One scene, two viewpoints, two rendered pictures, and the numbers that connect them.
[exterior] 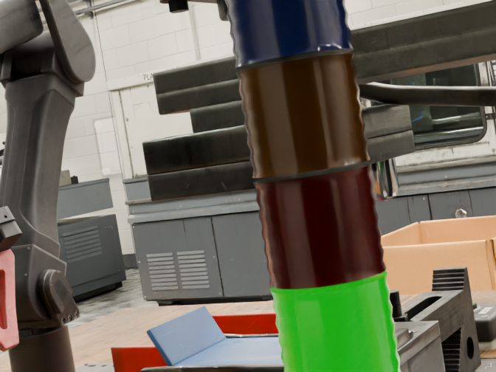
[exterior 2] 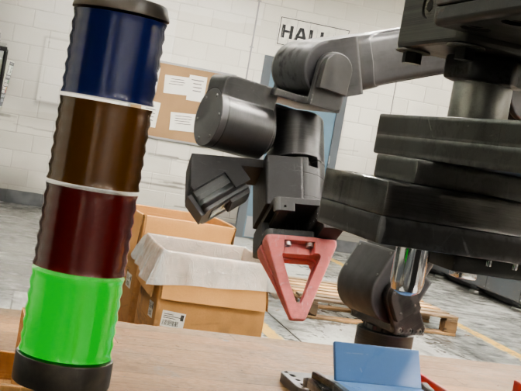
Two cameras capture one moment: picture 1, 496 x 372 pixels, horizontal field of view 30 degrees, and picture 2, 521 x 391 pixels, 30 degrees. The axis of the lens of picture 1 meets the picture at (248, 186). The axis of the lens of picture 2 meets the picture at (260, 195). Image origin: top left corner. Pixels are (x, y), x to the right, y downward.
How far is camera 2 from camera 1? 33 cm
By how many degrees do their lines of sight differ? 41
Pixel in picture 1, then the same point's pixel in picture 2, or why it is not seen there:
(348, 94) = (99, 133)
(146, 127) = not seen: outside the picture
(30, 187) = not seen: hidden behind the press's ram
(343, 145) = (78, 168)
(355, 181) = (80, 199)
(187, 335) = (374, 365)
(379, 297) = (71, 292)
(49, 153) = not seen: hidden behind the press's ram
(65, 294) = (409, 307)
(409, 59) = (505, 161)
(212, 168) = (346, 207)
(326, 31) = (92, 81)
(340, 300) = (42, 280)
